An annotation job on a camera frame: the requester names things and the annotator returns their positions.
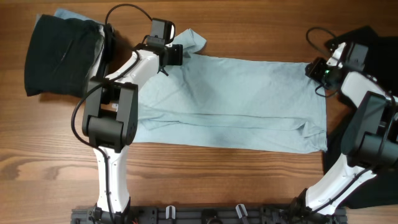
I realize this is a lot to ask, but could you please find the light blue t-shirt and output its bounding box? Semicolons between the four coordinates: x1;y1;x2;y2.
134;29;326;154

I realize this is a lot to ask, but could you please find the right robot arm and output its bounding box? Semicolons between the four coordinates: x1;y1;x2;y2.
289;42;397;223

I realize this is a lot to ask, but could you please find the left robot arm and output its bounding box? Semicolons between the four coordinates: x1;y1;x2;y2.
82;18;183;223

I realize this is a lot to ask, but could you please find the black shirt on right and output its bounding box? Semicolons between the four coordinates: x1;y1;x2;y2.
323;26;397;209

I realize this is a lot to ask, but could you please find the folded black shirt on stack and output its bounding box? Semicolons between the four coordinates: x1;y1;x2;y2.
24;14;112;98

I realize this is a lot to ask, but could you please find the folded light blue shirt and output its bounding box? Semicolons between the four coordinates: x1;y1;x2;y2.
34;8;104;28

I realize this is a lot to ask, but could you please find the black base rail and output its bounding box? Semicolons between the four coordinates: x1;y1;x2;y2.
70;204;348;224

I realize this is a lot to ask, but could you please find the left black cable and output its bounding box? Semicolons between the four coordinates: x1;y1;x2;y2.
70;3;155;224

